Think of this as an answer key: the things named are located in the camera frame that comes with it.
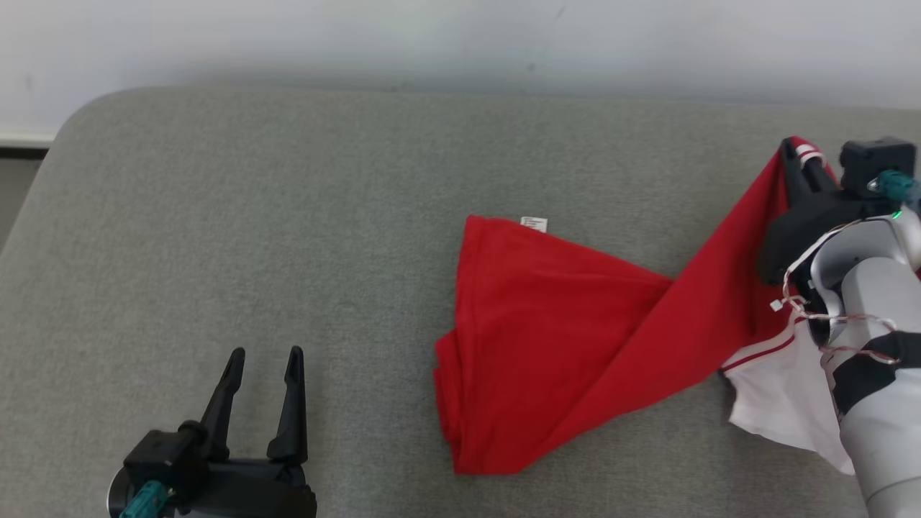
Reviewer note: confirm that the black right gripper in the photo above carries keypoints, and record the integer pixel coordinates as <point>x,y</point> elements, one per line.
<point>791,241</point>

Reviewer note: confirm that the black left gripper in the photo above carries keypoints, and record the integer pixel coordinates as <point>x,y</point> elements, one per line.
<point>252,493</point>

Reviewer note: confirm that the red and white shirt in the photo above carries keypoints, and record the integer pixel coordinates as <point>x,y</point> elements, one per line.
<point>547,338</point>

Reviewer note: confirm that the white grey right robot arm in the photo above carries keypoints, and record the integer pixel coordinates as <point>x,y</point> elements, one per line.
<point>878,439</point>

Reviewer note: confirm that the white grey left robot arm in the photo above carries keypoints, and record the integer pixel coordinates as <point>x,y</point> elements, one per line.
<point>115,496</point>

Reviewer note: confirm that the grey fabric sofa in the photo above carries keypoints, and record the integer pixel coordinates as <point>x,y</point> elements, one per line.
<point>288,252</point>

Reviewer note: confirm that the dark skirting strip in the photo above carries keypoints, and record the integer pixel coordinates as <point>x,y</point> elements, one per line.
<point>21,152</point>

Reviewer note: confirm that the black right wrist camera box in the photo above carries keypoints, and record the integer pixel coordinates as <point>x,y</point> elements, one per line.
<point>867,162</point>

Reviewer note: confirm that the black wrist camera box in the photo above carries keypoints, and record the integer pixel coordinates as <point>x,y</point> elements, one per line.
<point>867,162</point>
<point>162,457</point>

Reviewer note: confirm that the teal right camera connector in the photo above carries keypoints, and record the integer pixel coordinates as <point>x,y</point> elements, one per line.
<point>899,185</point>

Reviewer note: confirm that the teal camera connector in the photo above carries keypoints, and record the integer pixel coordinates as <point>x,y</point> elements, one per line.
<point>899,185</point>
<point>144,500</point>

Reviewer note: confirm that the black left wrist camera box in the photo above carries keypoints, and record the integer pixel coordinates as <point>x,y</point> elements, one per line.
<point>162,457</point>

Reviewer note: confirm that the teal left camera connector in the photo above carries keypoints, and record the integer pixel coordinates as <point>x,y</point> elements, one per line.
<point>144,500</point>

